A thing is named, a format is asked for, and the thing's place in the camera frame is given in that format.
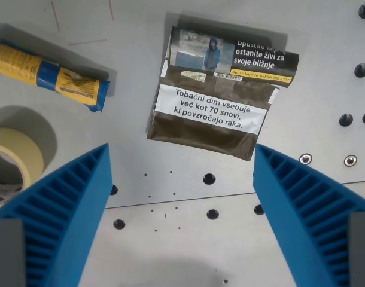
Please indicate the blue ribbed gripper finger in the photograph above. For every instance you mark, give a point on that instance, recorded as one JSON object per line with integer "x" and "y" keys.
{"x": 71, "y": 215}
{"x": 293, "y": 215}

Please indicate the blue and yellow rolled bag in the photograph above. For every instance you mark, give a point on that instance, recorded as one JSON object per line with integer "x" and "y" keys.
{"x": 48, "y": 73}

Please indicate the cream masking tape roll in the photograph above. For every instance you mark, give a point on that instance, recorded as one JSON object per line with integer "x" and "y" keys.
{"x": 18, "y": 149}

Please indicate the brown tobacco pouch with warnings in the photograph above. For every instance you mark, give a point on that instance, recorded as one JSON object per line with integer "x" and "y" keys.
{"x": 218, "y": 98}

